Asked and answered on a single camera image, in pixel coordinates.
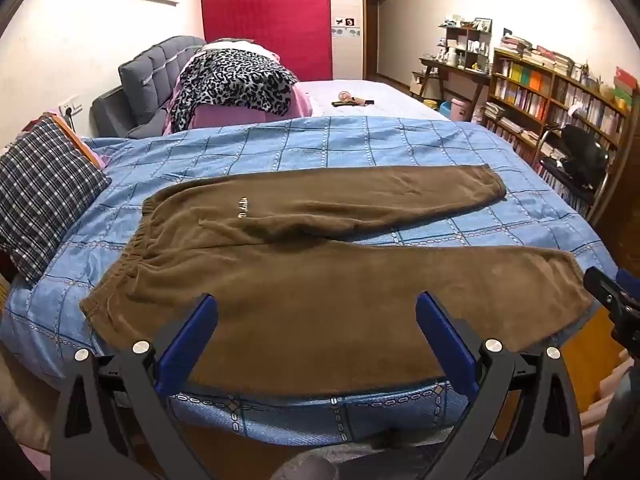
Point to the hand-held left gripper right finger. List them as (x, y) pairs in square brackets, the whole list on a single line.
[(445, 345)]

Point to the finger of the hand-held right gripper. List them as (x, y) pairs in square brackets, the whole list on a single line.
[(605, 290)]

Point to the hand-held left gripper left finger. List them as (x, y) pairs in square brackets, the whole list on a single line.
[(187, 345)]

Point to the brown fleece pants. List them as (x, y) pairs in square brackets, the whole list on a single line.
[(300, 285)]

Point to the wooden door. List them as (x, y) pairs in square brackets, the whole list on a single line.
[(622, 220)]

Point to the striped pink floral cloth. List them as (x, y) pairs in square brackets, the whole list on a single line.
[(622, 390)]

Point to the black office chair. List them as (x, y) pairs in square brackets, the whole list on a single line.
[(582, 152)]

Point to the wooden bookshelf with books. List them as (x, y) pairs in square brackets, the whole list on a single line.
[(530, 95)]

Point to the plaid pillow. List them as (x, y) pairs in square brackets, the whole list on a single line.
[(45, 185)]

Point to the blue patterned blanket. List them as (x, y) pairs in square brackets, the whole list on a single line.
[(350, 145)]

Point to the orange pillow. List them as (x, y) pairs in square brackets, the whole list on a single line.
[(80, 142)]

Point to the pink bin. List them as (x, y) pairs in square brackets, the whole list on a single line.
[(460, 110)]

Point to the blue bin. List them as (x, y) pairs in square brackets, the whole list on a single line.
[(445, 108)]

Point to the lilac bed sheet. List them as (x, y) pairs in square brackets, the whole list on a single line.
[(390, 100)]

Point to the wooden desk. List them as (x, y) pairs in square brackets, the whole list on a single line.
[(450, 75)]

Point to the round hairbrush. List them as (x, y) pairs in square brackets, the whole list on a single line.
[(345, 95)]

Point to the leopard print blanket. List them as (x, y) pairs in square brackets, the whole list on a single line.
[(235, 80)]

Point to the grey tufted headboard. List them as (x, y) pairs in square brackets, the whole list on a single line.
[(150, 75)]

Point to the white kettle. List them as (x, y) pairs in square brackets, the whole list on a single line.
[(451, 56)]

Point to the red upright mattress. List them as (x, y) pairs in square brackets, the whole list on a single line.
[(270, 15)]

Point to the wooden wardrobe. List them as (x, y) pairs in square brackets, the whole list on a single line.
[(347, 0)]

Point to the wall socket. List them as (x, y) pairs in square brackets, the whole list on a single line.
[(70, 108)]

